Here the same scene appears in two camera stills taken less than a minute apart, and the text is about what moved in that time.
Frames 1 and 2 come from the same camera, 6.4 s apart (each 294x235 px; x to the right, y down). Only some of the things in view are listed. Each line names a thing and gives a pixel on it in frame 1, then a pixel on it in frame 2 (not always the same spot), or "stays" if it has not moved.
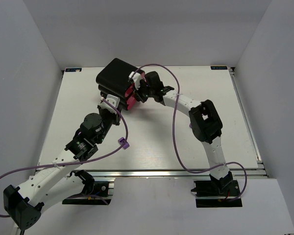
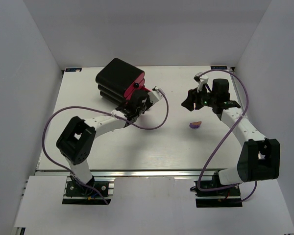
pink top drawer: x=130 y=88 stays
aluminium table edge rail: x=173 y=173 stays
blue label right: x=217 y=67 stays
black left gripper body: x=111 y=115 -> x=142 y=103
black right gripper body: x=140 y=92 -> x=196 y=98
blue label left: x=73 y=70 stays
